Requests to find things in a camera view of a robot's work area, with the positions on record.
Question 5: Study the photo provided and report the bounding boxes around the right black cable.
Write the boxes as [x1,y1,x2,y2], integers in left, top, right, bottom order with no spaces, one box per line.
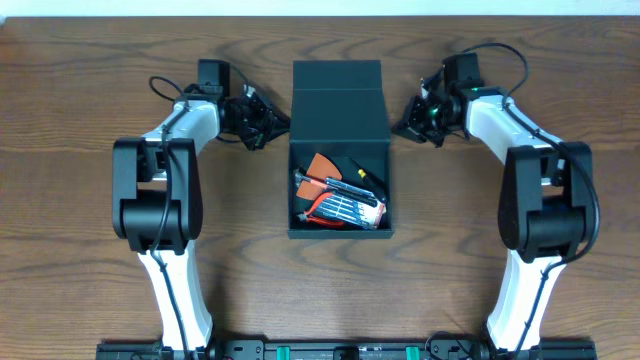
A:
[459,41,602,360]

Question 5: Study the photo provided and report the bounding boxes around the red handled pliers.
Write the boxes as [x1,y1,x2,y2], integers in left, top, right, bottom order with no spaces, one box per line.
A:
[296,192,345,228]

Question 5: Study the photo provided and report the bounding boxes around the left black cable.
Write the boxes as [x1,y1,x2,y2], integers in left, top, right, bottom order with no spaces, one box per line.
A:
[148,74,201,360]

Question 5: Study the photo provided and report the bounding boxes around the blue precision screwdriver set case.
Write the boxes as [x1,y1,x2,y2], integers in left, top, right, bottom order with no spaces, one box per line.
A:
[320,194,386,230]

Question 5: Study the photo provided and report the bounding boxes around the dark green box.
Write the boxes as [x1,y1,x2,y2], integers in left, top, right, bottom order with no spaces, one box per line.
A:
[287,60,394,240]

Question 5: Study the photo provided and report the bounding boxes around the orange scraper with wooden handle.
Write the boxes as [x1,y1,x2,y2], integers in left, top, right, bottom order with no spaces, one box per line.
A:
[296,153,342,200]

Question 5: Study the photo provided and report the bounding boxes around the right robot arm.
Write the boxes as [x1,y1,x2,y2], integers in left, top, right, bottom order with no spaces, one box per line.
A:
[392,48,601,359]

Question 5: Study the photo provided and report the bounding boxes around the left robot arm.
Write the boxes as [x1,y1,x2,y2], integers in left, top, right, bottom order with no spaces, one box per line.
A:
[112,59,290,359]

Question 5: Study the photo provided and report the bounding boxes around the black handled screwdriver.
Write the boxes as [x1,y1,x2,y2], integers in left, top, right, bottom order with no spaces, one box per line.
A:
[350,158,387,203]

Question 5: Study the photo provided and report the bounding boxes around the hammer with red black handle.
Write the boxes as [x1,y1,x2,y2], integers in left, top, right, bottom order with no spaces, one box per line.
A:
[293,170,378,207]

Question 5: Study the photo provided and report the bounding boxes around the black cable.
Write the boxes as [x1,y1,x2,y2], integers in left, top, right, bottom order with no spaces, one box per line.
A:
[459,41,602,360]
[148,74,201,360]

